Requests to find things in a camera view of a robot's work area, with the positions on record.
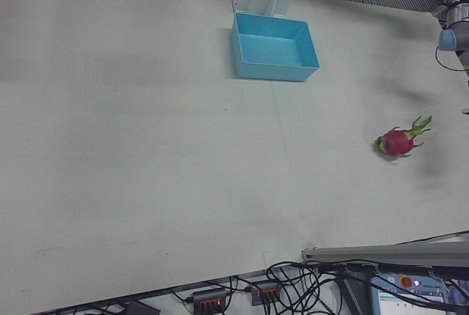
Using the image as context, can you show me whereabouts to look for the aluminium frame rail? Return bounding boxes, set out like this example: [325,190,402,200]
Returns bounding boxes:
[301,232,469,267]

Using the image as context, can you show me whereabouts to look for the grey robot arm blue joint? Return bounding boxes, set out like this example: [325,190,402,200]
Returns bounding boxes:
[433,0,469,85]

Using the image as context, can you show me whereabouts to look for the grey usb hub orange ports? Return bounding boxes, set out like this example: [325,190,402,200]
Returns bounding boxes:
[249,280,282,306]
[185,287,229,311]

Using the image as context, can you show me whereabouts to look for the red dragon fruit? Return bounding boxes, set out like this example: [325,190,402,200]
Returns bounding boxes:
[374,115,433,158]

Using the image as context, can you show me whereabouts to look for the black flat device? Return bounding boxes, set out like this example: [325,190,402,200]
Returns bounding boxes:
[122,300,161,315]

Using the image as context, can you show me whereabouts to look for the robot teach pendant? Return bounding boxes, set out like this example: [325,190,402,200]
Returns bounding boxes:
[368,273,459,315]

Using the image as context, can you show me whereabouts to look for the blue plastic bin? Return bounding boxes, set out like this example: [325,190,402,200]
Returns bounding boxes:
[230,11,320,83]

